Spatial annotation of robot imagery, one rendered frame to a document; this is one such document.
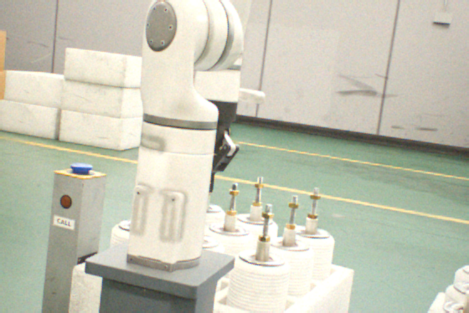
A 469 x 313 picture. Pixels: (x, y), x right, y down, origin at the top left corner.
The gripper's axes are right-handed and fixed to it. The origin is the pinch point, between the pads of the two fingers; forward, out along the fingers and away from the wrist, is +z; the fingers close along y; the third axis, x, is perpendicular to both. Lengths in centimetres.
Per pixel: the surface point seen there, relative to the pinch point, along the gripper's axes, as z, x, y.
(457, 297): 10.3, 24.4, 34.1
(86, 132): 29, 113, -255
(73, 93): 8, 107, -265
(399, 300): 35, 79, -11
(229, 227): 9.3, 10.3, -3.8
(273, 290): 13.6, 3.9, 15.6
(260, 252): 8.7, 4.0, 11.6
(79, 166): 2.7, -9.0, -26.5
